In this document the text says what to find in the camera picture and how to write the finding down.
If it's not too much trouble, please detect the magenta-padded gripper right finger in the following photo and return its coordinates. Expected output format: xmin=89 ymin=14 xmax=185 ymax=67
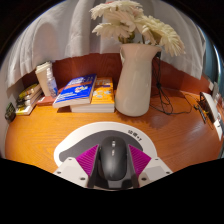
xmin=127 ymin=144 xmax=174 ymax=188

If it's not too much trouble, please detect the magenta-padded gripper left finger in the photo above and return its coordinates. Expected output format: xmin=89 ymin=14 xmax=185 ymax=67
xmin=53 ymin=144 xmax=100 ymax=188

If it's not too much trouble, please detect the black computer mouse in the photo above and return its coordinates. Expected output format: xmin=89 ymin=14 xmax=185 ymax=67
xmin=96 ymin=136 xmax=130 ymax=183

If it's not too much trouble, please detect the white and grey mouse pad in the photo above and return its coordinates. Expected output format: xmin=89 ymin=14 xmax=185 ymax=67
xmin=53 ymin=121 xmax=158 ymax=168

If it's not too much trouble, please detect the red flat book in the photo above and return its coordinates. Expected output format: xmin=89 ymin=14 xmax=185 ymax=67
xmin=35 ymin=87 xmax=66 ymax=107

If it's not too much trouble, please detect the yellow and white book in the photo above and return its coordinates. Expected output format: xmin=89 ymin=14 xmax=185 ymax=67
xmin=14 ymin=97 xmax=44 ymax=116

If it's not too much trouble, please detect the thick black book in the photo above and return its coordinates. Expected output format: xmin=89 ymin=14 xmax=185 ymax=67
xmin=15 ymin=93 xmax=43 ymax=110

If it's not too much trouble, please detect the orange cover book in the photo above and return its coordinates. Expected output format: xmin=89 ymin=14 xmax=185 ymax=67
xmin=69 ymin=77 xmax=116 ymax=114

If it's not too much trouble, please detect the white flat electronic device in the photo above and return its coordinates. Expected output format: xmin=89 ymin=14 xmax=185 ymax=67
xmin=199 ymin=91 xmax=220 ymax=124

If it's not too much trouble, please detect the dark green-lined mug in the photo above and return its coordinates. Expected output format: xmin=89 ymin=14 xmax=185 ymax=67
xmin=4 ymin=101 xmax=17 ymax=123

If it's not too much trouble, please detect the thin black book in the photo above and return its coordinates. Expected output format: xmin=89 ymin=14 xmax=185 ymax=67
xmin=16 ymin=89 xmax=43 ymax=105

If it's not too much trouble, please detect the clear spray bottle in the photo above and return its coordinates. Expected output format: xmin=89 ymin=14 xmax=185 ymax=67
xmin=45 ymin=67 xmax=60 ymax=99

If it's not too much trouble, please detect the white ceramic vase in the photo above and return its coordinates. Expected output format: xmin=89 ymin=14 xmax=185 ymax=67
xmin=114 ymin=42 xmax=163 ymax=118

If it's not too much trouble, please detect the yellow cover book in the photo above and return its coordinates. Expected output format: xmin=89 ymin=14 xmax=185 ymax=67
xmin=18 ymin=83 xmax=41 ymax=100

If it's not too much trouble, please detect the cream tumbler with lid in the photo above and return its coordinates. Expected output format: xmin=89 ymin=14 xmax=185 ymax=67
xmin=34 ymin=60 xmax=54 ymax=98

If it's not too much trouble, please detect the white pleated curtain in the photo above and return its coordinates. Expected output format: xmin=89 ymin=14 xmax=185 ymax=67
xmin=6 ymin=0 xmax=208 ymax=90

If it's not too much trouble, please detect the white daisy flower bunch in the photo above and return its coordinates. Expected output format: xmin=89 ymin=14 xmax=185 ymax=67
xmin=89 ymin=0 xmax=187 ymax=58

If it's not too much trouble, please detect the black cable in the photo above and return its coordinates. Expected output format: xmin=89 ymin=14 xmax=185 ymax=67
xmin=149 ymin=55 xmax=202 ymax=116

